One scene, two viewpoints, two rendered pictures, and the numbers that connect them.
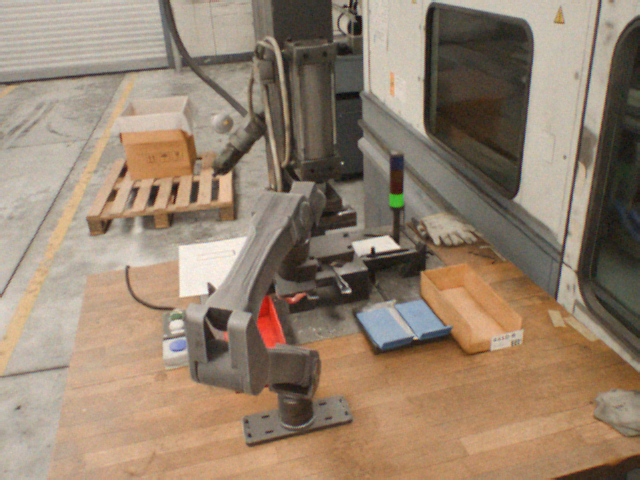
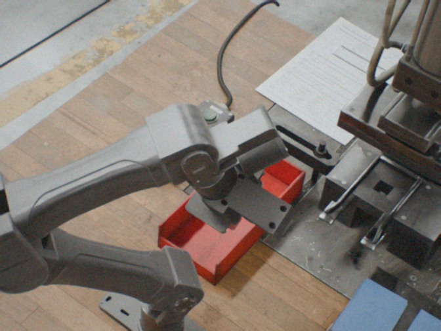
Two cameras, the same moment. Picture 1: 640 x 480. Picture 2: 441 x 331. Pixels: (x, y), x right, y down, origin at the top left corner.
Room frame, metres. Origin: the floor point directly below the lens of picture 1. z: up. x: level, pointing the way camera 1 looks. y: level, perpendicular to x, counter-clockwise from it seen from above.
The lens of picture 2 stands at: (0.37, -0.46, 2.07)
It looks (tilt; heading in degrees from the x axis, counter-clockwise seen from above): 49 degrees down; 45
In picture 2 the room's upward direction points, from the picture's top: 7 degrees clockwise
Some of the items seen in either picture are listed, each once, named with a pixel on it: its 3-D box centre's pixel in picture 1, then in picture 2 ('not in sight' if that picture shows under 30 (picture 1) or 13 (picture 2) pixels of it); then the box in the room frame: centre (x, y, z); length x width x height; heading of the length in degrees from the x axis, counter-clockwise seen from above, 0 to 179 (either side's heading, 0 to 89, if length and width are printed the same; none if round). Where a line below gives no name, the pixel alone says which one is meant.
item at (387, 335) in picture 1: (384, 324); (366, 320); (1.05, -0.13, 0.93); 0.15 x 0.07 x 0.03; 17
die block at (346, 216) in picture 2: (323, 283); (387, 207); (1.24, 0.00, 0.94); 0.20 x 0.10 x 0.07; 103
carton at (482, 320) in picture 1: (468, 306); not in sight; (1.11, -0.33, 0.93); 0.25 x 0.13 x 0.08; 13
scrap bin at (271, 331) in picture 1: (254, 340); (233, 207); (1.03, 0.15, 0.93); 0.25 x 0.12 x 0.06; 13
